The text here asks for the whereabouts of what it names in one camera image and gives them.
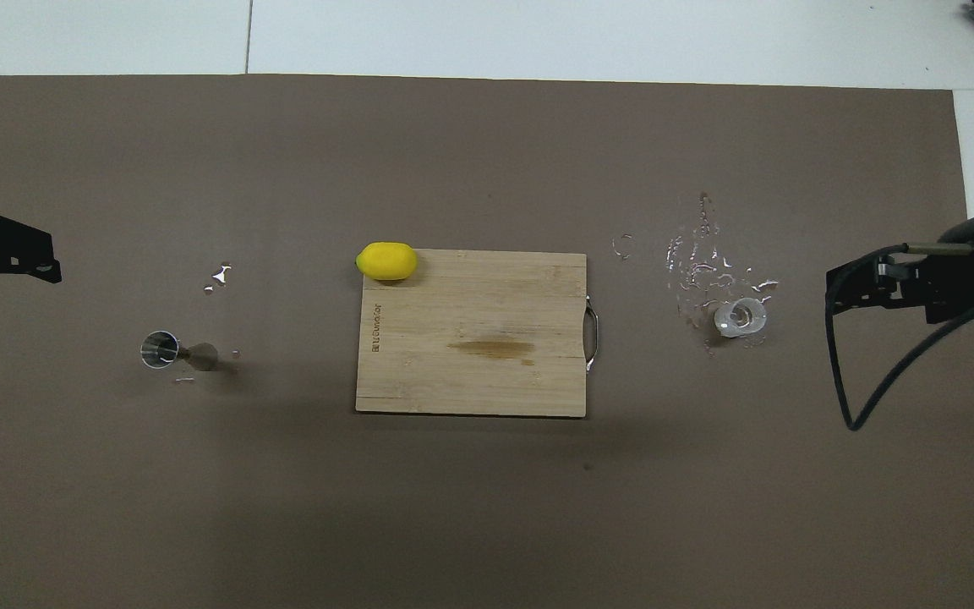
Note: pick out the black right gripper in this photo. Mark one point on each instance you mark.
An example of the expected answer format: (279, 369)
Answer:
(956, 283)

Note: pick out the clear glass cup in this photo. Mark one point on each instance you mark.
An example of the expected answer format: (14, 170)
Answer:
(741, 317)

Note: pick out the steel double jigger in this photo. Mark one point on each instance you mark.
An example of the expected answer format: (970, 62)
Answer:
(159, 349)

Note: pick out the yellow lemon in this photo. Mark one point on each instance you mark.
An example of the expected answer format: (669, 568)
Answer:
(387, 261)

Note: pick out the bamboo cutting board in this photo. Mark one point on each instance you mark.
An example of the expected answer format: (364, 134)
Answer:
(470, 381)

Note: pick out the brown table mat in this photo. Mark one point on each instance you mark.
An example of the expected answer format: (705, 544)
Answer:
(487, 507)

